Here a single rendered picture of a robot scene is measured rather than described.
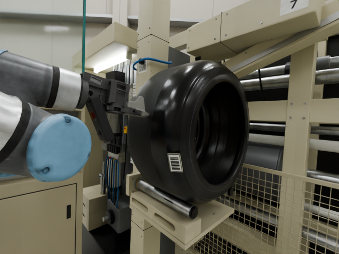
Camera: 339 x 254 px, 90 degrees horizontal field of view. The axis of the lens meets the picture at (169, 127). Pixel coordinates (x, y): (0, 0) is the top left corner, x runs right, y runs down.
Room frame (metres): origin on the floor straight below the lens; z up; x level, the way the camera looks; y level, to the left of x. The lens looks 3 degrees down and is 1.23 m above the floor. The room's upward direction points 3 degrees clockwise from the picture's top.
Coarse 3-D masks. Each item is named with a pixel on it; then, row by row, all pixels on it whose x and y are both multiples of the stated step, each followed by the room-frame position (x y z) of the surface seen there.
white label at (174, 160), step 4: (168, 156) 0.50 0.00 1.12; (172, 156) 0.49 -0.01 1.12; (176, 156) 0.49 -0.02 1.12; (180, 156) 0.48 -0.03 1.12; (168, 160) 0.50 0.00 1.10; (172, 160) 0.49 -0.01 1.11; (176, 160) 0.49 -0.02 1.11; (180, 160) 0.48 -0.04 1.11; (172, 164) 0.50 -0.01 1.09; (176, 164) 0.49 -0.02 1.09; (180, 164) 0.49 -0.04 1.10; (172, 168) 0.50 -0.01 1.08; (176, 168) 0.50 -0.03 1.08; (180, 168) 0.49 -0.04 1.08
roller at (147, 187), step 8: (136, 184) 0.81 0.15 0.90; (144, 184) 0.78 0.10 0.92; (152, 192) 0.72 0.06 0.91; (160, 192) 0.70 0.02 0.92; (160, 200) 0.68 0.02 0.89; (168, 200) 0.65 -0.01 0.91; (176, 200) 0.63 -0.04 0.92; (176, 208) 0.62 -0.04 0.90; (184, 208) 0.59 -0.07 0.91; (192, 208) 0.58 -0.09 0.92; (192, 216) 0.57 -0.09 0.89
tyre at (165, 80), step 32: (192, 64) 0.60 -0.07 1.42; (160, 96) 0.54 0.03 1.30; (192, 96) 0.52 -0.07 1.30; (224, 96) 0.89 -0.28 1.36; (128, 128) 0.64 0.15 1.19; (160, 128) 0.51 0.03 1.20; (192, 128) 0.51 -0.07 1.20; (224, 128) 0.96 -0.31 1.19; (160, 160) 0.52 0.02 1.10; (192, 160) 0.52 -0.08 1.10; (224, 160) 0.89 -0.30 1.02; (192, 192) 0.55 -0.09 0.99; (224, 192) 0.69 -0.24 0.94
